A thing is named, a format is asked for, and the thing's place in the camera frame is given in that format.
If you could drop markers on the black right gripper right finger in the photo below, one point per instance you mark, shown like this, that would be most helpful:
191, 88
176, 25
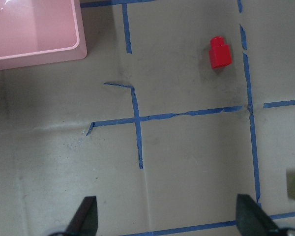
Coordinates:
251, 220

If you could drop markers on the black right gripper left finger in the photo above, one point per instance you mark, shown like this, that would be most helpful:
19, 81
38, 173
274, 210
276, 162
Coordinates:
84, 221

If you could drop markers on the pink plastic box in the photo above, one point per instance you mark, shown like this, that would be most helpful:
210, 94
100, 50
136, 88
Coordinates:
34, 32

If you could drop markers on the red toy block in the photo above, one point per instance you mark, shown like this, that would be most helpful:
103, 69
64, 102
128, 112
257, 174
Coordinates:
219, 53

